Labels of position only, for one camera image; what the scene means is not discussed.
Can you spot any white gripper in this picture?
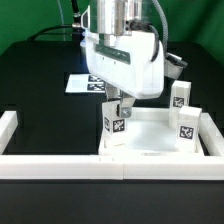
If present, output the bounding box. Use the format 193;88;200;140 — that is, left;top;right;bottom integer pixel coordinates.
85;31;164;118

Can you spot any white square table top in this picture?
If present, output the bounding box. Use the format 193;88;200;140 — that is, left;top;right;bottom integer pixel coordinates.
99;108;204;156

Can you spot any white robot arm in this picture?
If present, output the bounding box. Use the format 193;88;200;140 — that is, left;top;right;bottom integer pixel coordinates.
81;0;187;118

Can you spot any white marker sheet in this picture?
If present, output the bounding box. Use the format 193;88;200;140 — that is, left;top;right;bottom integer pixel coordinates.
65;74;105;93

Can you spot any white U-shaped obstacle fence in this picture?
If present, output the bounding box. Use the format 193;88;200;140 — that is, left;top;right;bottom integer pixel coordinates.
0;113;224;180

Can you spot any black cable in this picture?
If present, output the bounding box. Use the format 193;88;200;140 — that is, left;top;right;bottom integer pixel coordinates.
27;0;86;42

